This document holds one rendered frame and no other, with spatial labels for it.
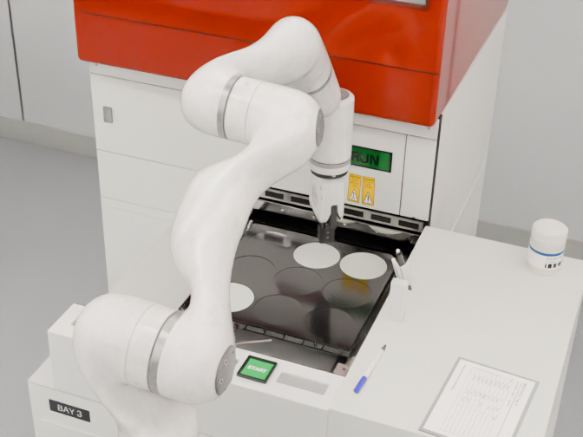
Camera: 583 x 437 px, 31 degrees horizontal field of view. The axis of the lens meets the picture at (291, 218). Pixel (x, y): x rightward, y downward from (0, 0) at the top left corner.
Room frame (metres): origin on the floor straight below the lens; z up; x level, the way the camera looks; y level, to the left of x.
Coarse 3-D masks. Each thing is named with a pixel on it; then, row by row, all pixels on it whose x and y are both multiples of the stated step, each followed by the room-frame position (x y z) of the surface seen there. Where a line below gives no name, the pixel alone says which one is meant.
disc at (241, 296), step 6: (234, 288) 1.74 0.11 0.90; (240, 288) 1.74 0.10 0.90; (246, 288) 1.75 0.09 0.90; (234, 294) 1.72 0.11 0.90; (240, 294) 1.72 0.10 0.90; (246, 294) 1.72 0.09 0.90; (252, 294) 1.72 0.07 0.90; (234, 300) 1.70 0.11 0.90; (240, 300) 1.70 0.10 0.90; (246, 300) 1.70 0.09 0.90; (252, 300) 1.70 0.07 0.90; (234, 306) 1.68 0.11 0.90; (240, 306) 1.68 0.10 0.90; (246, 306) 1.68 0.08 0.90
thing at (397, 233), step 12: (264, 204) 2.02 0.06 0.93; (276, 204) 2.01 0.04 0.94; (288, 204) 2.01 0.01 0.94; (300, 216) 1.99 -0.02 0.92; (312, 216) 1.98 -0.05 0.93; (348, 228) 1.95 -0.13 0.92; (360, 228) 1.94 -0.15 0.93; (372, 228) 1.93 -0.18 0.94; (384, 228) 1.92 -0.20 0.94; (396, 228) 1.93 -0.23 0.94; (336, 240) 1.98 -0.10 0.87; (396, 240) 1.91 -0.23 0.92; (408, 240) 1.91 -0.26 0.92; (384, 252) 1.93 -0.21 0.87
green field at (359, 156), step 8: (352, 152) 1.96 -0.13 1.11; (360, 152) 1.96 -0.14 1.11; (368, 152) 1.95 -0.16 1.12; (376, 152) 1.95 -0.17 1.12; (352, 160) 1.96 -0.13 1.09; (360, 160) 1.96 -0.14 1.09; (368, 160) 1.95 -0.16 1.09; (376, 160) 1.94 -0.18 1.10; (384, 160) 1.94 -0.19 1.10; (384, 168) 1.94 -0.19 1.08
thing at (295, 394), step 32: (64, 320) 1.54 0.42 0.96; (64, 352) 1.50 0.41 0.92; (64, 384) 1.50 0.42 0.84; (256, 384) 1.38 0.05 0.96; (288, 384) 1.39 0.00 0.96; (320, 384) 1.39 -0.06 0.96; (224, 416) 1.39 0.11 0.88; (256, 416) 1.37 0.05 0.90; (288, 416) 1.34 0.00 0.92; (320, 416) 1.32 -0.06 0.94
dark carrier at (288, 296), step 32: (256, 224) 1.99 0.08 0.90; (256, 256) 1.87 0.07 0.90; (288, 256) 1.87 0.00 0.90; (384, 256) 1.88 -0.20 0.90; (256, 288) 1.75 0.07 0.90; (288, 288) 1.75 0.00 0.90; (320, 288) 1.75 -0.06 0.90; (352, 288) 1.76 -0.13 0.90; (256, 320) 1.64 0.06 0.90; (288, 320) 1.64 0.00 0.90; (320, 320) 1.65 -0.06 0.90; (352, 320) 1.65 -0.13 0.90
